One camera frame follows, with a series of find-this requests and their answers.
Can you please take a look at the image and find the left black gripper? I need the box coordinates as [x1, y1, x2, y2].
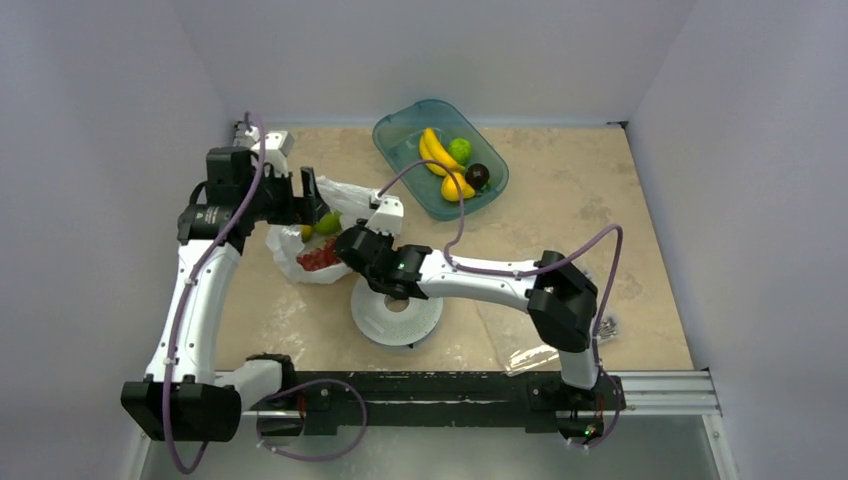
[242, 165, 327, 225]

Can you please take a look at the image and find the red fake grape bunch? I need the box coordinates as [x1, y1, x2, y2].
[296, 237, 341, 272]

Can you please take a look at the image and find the white plastic bag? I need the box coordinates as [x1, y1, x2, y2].
[266, 176, 378, 285]

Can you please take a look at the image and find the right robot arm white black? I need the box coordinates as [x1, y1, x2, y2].
[334, 225, 601, 407]

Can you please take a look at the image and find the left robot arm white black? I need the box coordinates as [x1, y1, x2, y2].
[120, 147, 329, 442]

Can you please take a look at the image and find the yellow fake pear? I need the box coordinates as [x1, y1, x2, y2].
[440, 172, 476, 203]

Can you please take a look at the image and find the yellow fake banana bunch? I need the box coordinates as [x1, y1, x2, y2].
[419, 128, 465, 177]

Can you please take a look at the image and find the dark purple fake plum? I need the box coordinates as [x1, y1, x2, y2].
[464, 163, 490, 190]

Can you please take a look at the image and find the green fake lime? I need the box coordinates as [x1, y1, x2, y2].
[447, 137, 472, 165]

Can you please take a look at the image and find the teal plastic tray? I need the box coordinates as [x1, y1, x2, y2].
[372, 99, 509, 221]

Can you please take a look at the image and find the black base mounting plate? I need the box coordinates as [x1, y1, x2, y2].
[246, 371, 627, 440]

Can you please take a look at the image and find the clear plastic screw box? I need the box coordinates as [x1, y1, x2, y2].
[475, 298, 621, 376]

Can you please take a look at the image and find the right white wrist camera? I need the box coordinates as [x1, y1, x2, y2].
[365, 193, 404, 237]

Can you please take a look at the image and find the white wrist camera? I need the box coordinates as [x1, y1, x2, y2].
[233, 124, 294, 177]
[365, 193, 404, 237]

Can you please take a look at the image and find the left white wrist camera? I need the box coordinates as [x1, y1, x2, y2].
[233, 124, 294, 177]

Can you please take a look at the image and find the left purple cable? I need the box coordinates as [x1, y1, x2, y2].
[161, 111, 368, 476]

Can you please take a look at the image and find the purple cable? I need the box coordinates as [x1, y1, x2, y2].
[161, 111, 368, 476]
[376, 159, 625, 452]

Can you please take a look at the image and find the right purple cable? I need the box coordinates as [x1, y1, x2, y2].
[376, 159, 625, 452]

